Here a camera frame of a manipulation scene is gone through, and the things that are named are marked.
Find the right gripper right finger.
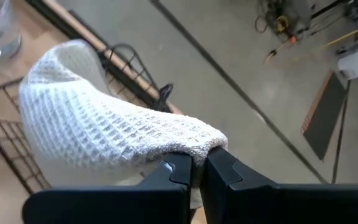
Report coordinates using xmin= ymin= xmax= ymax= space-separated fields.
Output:
xmin=200 ymin=146 xmax=358 ymax=224

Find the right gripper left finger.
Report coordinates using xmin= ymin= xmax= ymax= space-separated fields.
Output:
xmin=22 ymin=151 xmax=194 ymax=224

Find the gray waffle microfiber towel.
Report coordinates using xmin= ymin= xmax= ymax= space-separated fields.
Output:
xmin=17 ymin=39 xmax=229 ymax=210

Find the dark floor mat orange edge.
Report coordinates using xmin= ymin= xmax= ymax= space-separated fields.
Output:
xmin=301 ymin=70 xmax=349 ymax=161

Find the white storage box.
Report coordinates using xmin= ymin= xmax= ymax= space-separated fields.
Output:
xmin=336 ymin=43 xmax=358 ymax=81

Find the gray floor machine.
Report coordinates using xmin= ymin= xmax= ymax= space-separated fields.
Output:
xmin=255 ymin=0 xmax=315 ymax=65

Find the dark wire basket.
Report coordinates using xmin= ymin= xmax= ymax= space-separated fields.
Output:
xmin=0 ymin=43 xmax=175 ymax=195

